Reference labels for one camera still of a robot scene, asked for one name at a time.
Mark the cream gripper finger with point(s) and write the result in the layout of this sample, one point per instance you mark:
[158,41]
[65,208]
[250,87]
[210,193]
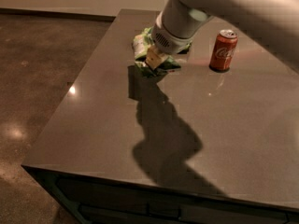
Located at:
[155,57]

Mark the green chip bag with logo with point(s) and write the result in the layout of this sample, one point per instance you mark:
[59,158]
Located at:
[141,43]

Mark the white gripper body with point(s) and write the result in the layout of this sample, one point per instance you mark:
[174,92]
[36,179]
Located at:
[172,43]

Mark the dark counter cabinet base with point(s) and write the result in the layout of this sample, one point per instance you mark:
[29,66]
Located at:
[93,200]

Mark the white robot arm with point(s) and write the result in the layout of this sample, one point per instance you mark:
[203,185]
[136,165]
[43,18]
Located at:
[274,24]

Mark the red coke can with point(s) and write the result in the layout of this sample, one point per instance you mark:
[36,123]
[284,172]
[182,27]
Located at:
[223,51]

